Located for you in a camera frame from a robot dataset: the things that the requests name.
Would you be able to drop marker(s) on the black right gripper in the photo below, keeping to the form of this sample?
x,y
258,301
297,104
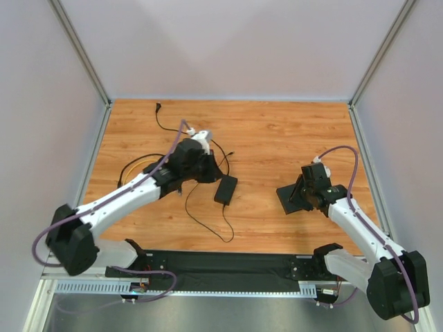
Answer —
x,y
299,193

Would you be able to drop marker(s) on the black power adapter brick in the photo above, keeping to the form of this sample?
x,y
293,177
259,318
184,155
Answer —
x,y
225,190

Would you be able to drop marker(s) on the aluminium frame rail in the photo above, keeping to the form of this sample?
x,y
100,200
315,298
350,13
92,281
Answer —
x,y
327,262

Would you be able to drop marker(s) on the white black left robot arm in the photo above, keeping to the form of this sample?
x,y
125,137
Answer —
x,y
75,232

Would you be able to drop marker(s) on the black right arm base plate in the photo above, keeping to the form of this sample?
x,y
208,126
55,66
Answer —
x,y
308,267

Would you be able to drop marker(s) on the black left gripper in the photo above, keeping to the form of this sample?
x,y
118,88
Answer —
x,y
210,169

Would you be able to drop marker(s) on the right aluminium frame post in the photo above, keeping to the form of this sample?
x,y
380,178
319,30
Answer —
x,y
400,19

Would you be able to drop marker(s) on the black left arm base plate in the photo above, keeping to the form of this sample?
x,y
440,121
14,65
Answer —
x,y
142,263

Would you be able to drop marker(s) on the left aluminium frame post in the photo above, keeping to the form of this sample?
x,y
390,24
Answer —
x,y
70,31

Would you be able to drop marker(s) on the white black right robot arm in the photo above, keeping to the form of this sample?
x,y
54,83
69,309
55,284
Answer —
x,y
394,280

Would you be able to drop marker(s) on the black network switch box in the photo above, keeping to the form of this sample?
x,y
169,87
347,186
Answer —
x,y
292,197

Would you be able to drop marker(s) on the aluminium frame post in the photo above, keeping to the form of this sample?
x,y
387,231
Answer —
x,y
70,31
400,19

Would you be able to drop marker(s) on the grey slotted cable duct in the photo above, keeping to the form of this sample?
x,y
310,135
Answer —
x,y
127,288

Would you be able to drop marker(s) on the black base mat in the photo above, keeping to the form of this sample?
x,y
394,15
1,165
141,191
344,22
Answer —
x,y
229,271

